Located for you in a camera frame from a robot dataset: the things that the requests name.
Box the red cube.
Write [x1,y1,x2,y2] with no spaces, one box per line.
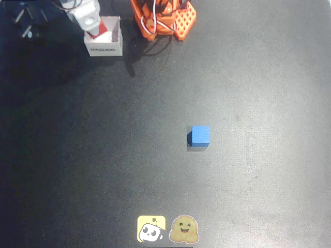
[84,22,108,40]

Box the orange robot base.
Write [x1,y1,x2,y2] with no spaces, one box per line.
[130,0,198,42]

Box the white cardboard box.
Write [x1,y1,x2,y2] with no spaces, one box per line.
[83,15,124,57]

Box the blue cube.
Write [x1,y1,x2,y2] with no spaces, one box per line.
[187,125,210,148]

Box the black table mat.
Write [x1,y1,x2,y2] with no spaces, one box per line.
[0,0,331,248]

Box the yellow robot sticker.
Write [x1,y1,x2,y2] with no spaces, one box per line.
[137,214,167,243]

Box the smiling hugging face sticker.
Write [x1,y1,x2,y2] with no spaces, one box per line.
[168,214,200,244]

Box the white and red servo cable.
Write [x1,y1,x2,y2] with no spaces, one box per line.
[141,0,180,36]

